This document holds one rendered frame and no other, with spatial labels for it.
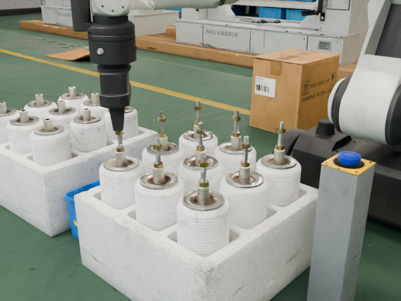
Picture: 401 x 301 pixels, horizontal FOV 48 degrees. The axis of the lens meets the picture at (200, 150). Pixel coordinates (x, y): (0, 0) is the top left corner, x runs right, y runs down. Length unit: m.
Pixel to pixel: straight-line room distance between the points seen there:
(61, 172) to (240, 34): 2.34
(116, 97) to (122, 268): 0.35
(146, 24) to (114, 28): 3.38
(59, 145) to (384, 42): 0.81
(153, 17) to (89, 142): 3.11
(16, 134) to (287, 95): 1.04
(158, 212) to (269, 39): 2.42
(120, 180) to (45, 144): 0.31
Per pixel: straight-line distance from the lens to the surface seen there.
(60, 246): 1.19
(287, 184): 0.95
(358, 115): 1.02
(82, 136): 1.24
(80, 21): 0.87
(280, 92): 1.85
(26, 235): 1.26
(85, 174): 1.21
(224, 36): 3.41
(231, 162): 1.00
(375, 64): 1.06
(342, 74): 2.84
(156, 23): 4.31
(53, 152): 1.18
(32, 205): 1.25
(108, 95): 0.86
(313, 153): 1.24
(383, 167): 1.18
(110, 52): 0.85
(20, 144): 1.29
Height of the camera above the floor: 0.63
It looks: 22 degrees down
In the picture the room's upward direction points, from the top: straight up
